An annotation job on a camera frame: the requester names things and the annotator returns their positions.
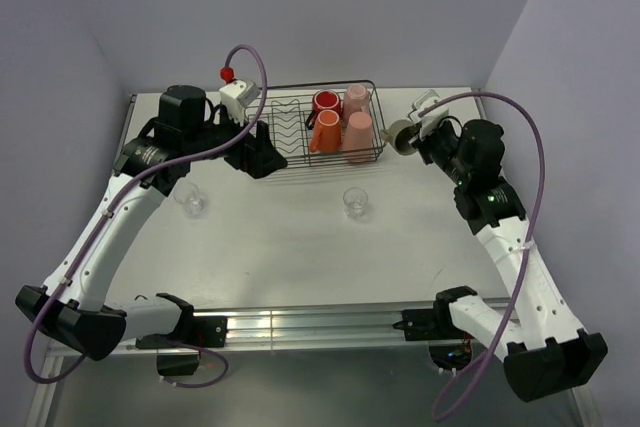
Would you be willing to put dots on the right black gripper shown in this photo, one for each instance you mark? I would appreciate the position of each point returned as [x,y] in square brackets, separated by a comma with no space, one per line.
[423,143]

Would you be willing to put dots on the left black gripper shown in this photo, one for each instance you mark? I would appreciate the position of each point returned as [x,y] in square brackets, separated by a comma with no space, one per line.
[256,156]

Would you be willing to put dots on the small grey-green cup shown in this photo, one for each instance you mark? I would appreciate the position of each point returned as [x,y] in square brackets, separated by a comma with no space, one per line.
[400,135]

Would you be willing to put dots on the salmon plastic tumbler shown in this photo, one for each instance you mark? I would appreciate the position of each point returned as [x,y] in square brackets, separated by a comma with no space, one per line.
[358,138]

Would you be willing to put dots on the pink ceramic mug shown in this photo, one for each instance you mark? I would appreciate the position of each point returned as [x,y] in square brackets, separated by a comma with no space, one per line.
[355,99]

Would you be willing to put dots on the clear glass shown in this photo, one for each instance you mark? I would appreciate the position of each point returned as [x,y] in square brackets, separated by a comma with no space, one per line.
[355,201]
[190,198]

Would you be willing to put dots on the orange mug white inside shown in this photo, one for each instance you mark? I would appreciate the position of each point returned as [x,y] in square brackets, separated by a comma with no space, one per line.
[327,133]

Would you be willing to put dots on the red ceramic mug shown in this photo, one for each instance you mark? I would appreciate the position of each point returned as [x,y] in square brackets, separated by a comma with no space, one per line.
[324,100]

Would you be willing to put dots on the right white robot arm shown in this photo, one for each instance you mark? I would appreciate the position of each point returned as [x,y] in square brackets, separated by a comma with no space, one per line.
[547,350]

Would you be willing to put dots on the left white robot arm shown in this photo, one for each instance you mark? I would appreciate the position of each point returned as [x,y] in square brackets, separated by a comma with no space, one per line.
[71,307]

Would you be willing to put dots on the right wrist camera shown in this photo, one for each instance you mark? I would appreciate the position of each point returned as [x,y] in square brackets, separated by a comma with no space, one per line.
[426,113]

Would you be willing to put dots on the black wire dish rack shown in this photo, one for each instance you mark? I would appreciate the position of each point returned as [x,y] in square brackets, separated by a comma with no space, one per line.
[289,105]

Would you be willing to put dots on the aluminium frame rail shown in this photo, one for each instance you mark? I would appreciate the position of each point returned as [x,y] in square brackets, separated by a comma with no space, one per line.
[310,329]

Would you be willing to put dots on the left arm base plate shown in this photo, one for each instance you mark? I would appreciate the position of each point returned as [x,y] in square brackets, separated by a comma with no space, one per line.
[202,331]

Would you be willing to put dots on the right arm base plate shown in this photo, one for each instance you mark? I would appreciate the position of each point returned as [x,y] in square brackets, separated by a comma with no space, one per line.
[425,324]

